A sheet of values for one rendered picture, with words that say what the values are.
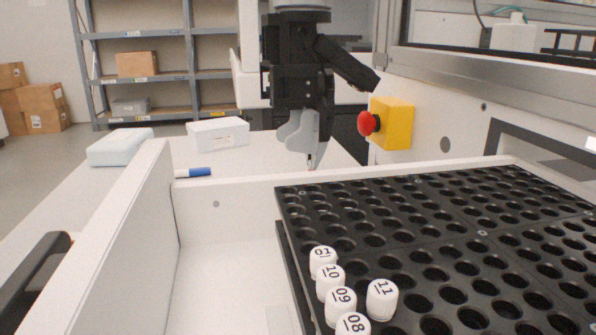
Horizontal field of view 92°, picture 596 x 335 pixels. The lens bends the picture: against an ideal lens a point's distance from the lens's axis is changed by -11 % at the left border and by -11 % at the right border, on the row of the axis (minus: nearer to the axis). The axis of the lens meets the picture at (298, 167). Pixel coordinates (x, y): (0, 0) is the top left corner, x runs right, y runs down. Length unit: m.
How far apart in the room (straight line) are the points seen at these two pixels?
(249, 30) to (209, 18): 3.46
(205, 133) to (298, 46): 0.37
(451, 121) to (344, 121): 0.64
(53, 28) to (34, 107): 0.98
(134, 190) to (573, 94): 0.33
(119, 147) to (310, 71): 0.45
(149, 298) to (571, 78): 0.34
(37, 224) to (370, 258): 0.50
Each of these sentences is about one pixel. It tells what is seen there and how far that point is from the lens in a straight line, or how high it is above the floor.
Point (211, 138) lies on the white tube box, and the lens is 0.74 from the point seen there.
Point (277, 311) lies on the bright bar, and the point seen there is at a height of 0.85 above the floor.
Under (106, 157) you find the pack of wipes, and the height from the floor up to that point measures 0.78.
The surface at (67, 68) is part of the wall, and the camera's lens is 4.84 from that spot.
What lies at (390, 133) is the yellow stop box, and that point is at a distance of 0.50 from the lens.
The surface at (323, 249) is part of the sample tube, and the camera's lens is 0.16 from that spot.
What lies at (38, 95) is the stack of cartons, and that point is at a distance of 4.62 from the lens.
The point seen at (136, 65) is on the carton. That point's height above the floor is 0.72.
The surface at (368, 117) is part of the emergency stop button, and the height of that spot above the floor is 0.89.
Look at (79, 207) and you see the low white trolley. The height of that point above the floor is 0.76.
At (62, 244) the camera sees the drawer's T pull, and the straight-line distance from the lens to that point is 0.21.
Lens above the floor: 1.01
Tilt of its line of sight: 23 degrees down
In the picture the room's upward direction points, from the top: straight up
